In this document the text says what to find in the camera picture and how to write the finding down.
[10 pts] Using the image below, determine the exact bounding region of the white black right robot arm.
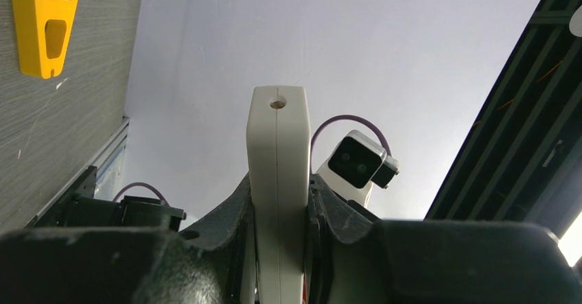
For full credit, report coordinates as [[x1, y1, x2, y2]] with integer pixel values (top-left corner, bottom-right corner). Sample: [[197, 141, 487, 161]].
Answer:
[[57, 196, 187, 232]]

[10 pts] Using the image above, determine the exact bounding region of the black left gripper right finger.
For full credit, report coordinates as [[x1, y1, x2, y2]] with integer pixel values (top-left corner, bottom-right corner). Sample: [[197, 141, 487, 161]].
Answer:
[[305, 175, 581, 303]]

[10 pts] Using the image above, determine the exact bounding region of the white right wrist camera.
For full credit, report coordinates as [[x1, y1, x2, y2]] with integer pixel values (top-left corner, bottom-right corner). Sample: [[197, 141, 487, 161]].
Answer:
[[316, 130, 399, 207]]

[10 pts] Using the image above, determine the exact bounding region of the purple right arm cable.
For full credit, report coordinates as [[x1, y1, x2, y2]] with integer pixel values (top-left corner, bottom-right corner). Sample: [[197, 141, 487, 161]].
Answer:
[[113, 114, 393, 203]]

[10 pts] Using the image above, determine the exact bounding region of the yellow triangular wooden piece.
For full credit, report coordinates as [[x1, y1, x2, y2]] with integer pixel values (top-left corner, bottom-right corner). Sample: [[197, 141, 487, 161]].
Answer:
[[12, 0, 78, 79]]

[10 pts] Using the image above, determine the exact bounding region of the slim white remote control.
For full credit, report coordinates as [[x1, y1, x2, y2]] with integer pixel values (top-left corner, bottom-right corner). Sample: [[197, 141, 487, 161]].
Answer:
[[246, 86, 311, 303]]

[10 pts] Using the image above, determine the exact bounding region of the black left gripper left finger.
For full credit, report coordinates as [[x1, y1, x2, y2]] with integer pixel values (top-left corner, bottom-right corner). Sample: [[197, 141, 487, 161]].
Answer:
[[1, 177, 255, 303]]

